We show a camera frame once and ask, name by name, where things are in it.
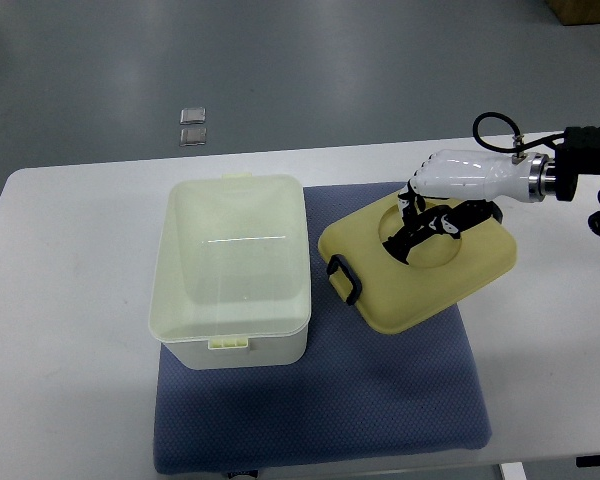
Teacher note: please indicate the upper metal floor plate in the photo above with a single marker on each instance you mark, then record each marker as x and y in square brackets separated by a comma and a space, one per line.
[193, 115]

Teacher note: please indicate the white storage box base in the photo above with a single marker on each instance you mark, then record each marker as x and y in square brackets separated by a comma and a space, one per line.
[232, 285]

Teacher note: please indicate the blue padded mat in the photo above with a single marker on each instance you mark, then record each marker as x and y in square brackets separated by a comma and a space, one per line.
[355, 393]

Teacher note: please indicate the lower metal floor plate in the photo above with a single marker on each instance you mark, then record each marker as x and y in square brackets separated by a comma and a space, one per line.
[193, 136]

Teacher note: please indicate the yellow box lid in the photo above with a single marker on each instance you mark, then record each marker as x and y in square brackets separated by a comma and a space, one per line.
[392, 296]

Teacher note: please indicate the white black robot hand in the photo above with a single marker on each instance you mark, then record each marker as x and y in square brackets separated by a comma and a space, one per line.
[474, 176]

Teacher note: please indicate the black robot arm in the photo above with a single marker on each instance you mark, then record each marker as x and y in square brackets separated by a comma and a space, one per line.
[557, 163]

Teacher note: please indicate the brown cardboard box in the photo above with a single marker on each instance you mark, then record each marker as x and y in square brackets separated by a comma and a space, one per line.
[576, 12]

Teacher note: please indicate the metal floor plate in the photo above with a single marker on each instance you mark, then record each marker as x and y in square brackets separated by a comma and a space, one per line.
[193, 136]
[193, 115]

